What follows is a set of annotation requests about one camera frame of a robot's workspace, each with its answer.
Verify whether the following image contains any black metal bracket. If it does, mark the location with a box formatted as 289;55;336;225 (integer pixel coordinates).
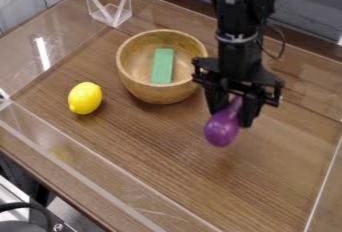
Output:
28;199;78;232

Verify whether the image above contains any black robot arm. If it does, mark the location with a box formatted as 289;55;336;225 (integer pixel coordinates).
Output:
193;0;285;128

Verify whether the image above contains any brown wooden bowl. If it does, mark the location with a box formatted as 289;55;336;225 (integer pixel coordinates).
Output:
116;29;207;104

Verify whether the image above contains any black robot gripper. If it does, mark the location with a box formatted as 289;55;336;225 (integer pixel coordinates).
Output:
193;37;285;128

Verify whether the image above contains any black cable loop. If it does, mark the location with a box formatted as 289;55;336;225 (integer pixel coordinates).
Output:
0;201;51;232

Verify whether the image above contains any yellow toy lemon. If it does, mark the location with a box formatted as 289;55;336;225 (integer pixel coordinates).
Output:
68;82;103;115

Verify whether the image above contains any green rectangular block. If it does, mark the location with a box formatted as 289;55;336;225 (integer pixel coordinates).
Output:
150;48;175;84

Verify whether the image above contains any clear acrylic tray enclosure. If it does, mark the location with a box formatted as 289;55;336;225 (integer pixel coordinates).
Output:
0;0;342;232

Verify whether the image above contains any purple toy eggplant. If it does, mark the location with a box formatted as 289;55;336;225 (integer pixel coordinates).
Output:
203;96;242;147

